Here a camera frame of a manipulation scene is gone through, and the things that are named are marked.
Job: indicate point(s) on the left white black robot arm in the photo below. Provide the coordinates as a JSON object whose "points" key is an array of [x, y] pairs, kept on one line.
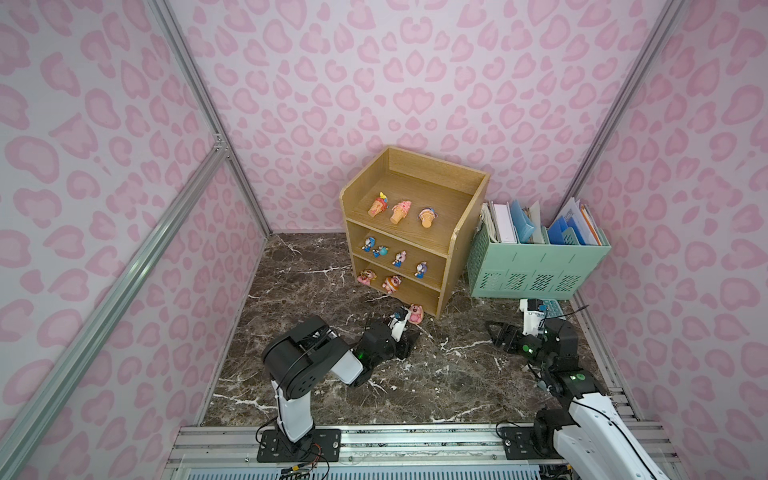
{"points": [[299, 359]]}

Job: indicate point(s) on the mint green file organizer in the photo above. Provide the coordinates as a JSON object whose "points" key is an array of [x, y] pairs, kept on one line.
{"points": [[538, 271]]}

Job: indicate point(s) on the small purple figure toy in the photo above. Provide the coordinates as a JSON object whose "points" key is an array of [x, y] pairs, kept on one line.
{"points": [[421, 270]]}

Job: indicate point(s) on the wooden three-tier shelf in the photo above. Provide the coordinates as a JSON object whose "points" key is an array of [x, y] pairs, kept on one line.
{"points": [[409, 222]]}

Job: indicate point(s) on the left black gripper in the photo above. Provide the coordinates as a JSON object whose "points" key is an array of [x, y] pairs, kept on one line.
{"points": [[403, 339]]}

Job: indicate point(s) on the blue pink pig figure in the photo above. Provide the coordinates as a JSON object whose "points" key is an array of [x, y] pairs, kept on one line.
{"points": [[399, 259]]}

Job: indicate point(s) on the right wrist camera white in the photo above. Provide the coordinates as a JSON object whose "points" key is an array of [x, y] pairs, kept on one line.
{"points": [[532, 325]]}

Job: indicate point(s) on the pink round toy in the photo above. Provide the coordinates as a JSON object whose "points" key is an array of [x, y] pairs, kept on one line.
{"points": [[415, 314]]}

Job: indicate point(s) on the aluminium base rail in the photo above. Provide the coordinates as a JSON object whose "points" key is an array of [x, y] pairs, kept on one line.
{"points": [[444, 450]]}

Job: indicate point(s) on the sprinkled ice cream cone toy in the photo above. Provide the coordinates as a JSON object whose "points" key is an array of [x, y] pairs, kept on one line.
{"points": [[379, 205]]}

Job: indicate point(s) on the pink ice cream cone toy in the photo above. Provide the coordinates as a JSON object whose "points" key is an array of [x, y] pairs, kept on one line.
{"points": [[400, 211]]}

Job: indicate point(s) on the papers and folders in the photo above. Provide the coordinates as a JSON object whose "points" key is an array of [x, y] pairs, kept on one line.
{"points": [[512, 223]]}

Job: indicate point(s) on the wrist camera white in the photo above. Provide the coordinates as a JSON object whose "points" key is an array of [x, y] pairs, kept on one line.
{"points": [[532, 325], [398, 321]]}

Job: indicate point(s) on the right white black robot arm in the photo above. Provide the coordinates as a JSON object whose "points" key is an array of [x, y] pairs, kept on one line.
{"points": [[576, 396]]}

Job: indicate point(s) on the pink red toy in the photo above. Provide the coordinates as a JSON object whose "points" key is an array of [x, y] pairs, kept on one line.
{"points": [[391, 284]]}

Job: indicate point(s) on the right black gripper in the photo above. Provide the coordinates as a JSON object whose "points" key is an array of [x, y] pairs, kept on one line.
{"points": [[513, 336]]}

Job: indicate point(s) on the small blue figure toy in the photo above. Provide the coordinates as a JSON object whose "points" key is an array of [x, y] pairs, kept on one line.
{"points": [[370, 245]]}

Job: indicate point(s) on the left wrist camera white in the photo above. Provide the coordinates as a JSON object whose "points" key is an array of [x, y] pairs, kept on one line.
{"points": [[398, 321]]}

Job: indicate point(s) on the mint green calculator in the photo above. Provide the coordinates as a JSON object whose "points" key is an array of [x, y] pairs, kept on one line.
{"points": [[549, 307]]}

